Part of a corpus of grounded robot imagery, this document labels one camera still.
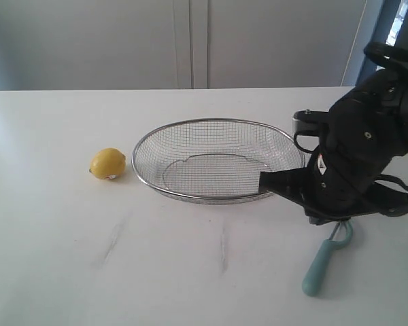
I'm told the teal handled peeler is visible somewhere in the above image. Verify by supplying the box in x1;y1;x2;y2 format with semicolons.
301;221;354;297

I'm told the yellow lemon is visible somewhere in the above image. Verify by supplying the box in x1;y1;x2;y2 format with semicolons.
89;148;126;180

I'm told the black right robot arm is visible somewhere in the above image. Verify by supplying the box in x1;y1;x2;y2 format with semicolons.
258;41;408;225

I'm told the oval wire mesh basket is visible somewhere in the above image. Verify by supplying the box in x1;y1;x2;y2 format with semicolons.
131;118;305;205

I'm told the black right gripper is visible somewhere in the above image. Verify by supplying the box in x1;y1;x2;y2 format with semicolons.
259;100;408;224

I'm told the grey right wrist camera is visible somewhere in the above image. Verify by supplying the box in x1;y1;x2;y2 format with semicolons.
293;109;328;137

